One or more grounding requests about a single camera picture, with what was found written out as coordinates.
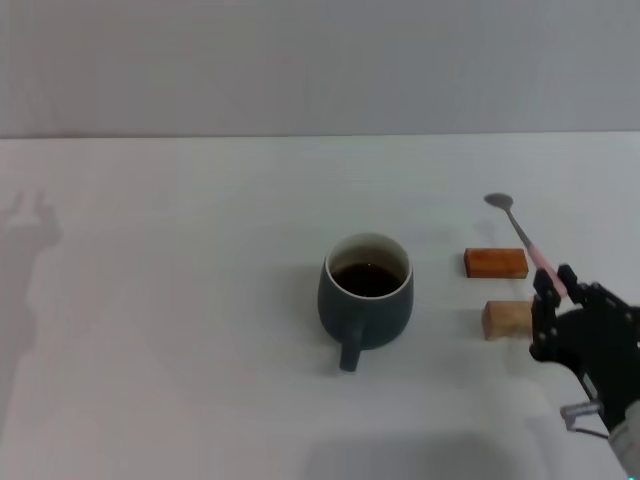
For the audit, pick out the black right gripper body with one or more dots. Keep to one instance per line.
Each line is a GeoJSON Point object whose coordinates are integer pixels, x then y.
{"type": "Point", "coordinates": [595, 350]}

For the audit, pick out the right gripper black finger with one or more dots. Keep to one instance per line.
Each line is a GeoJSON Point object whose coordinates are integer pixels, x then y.
{"type": "Point", "coordinates": [544, 305]}
{"type": "Point", "coordinates": [595, 295]}

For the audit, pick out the dark grey ceramic coffee cup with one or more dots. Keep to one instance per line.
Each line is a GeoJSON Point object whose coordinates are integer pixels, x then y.
{"type": "Point", "coordinates": [370, 320]}

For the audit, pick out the light wooden spoon rest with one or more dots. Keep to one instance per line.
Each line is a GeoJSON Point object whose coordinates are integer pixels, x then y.
{"type": "Point", "coordinates": [505, 320]}

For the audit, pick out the reddish brown wooden block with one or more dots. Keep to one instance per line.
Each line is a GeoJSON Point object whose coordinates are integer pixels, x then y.
{"type": "Point", "coordinates": [495, 264]}

